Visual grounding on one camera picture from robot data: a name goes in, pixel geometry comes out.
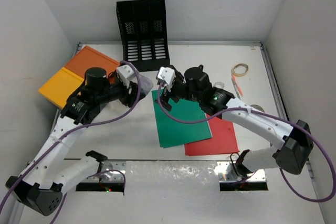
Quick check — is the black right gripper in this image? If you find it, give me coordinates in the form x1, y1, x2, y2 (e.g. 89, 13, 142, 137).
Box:
154, 72, 201, 110

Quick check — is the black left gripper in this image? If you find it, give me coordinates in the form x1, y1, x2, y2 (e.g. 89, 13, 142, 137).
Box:
95, 75, 144, 106

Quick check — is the small purple lidded cup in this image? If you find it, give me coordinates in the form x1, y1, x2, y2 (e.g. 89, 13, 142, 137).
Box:
139, 75, 153, 100

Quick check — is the orange highlighter pen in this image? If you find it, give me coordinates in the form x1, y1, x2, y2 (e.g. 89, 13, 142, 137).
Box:
231, 75, 243, 97

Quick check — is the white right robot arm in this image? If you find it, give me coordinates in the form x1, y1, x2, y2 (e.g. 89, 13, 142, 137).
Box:
156, 65, 313, 180

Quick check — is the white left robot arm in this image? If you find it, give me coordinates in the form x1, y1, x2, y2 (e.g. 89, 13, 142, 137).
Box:
6, 62, 141, 216

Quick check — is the green plastic folder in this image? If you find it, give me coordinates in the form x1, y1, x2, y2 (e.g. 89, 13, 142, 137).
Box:
152, 90, 212, 148

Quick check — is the clear tape roll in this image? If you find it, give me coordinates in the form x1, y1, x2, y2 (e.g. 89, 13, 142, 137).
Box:
214, 81, 225, 89

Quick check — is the black file organizer rack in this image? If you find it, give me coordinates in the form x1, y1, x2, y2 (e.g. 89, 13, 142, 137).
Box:
116, 0, 170, 72

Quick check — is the green highlighter pen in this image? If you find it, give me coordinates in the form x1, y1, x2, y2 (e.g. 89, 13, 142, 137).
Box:
233, 81, 241, 99

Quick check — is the red plastic folder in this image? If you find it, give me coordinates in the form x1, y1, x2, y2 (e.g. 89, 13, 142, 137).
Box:
184, 118, 239, 156

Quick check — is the yellow drawer cabinet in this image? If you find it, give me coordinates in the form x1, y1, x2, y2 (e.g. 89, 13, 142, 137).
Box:
38, 67, 84, 109

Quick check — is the yellow masking tape roll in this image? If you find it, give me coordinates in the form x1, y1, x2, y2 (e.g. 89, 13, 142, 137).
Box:
231, 63, 249, 77

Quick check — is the brown tape roll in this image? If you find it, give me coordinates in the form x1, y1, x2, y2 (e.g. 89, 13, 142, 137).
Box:
250, 104, 265, 113

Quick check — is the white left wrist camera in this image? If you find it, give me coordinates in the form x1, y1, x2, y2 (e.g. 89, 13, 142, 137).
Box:
116, 64, 136, 88

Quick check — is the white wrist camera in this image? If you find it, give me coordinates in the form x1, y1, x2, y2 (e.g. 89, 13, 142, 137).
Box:
156, 67, 176, 90
116, 64, 136, 88

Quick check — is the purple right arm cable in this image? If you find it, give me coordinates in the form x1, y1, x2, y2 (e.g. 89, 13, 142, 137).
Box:
156, 82, 336, 203

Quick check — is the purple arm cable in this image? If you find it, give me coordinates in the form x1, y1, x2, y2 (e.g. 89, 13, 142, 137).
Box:
0, 61, 144, 224
156, 82, 336, 203

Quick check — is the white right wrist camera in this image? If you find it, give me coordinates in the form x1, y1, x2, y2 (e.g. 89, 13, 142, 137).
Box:
156, 67, 176, 90

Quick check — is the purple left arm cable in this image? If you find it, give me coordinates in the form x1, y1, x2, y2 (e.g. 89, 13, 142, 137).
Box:
0, 61, 144, 224

